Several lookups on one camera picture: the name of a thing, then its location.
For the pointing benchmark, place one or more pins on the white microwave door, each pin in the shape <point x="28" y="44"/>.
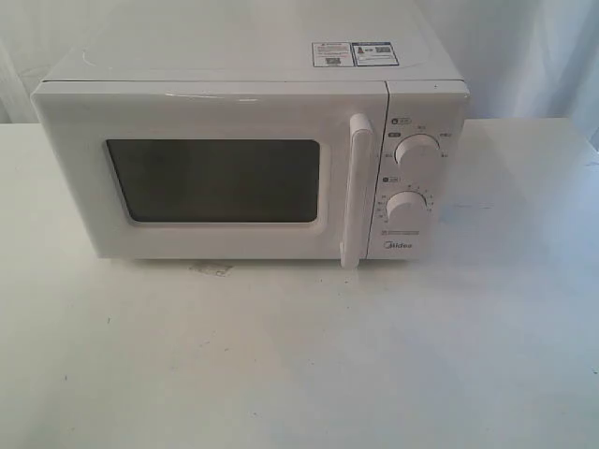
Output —
<point x="219" y="170"/>

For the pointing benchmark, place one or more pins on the white microwave oven body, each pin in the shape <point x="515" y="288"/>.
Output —
<point x="426" y="93"/>

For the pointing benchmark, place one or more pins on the clear tape patch on table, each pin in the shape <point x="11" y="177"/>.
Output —
<point x="211" y="269"/>

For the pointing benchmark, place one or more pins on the lower white control knob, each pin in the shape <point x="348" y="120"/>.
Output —
<point x="406" y="206"/>

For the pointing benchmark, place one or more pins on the white control knob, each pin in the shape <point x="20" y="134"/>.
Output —
<point x="406" y="206"/>
<point x="419" y="151"/>

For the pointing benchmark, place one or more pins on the upper white control knob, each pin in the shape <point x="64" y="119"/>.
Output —
<point x="419" y="151"/>

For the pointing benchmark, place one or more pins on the left warning label sticker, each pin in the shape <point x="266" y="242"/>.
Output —
<point x="332" y="54"/>

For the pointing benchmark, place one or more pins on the warning label sticker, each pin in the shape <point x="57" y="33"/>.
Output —
<point x="374" y="54"/>
<point x="332" y="54"/>

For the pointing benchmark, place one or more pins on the right warning label sticker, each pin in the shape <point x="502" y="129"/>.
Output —
<point x="374" y="54"/>

